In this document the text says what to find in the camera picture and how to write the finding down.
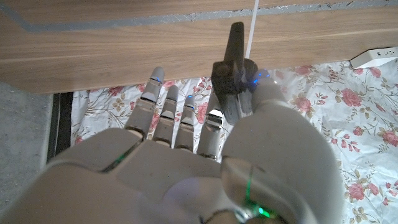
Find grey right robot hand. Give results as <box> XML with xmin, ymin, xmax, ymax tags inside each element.
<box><xmin>0</xmin><ymin>66</ymin><xmax>345</xmax><ymax>224</ymax></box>

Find black spray nozzle white tube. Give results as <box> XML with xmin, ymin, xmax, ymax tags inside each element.
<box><xmin>211</xmin><ymin>0</ymin><xmax>261</xmax><ymax>126</ymax></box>

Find floral backdrop cloth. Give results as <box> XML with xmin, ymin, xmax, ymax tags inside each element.
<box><xmin>70</xmin><ymin>60</ymin><xmax>398</xmax><ymax>224</ymax></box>

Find white power strip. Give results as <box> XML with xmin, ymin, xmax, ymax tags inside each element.
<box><xmin>349</xmin><ymin>46</ymin><xmax>398</xmax><ymax>70</ymax></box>

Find black backdrop frame pole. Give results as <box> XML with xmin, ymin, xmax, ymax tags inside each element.
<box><xmin>46</xmin><ymin>91</ymin><xmax>74</xmax><ymax>163</ymax></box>

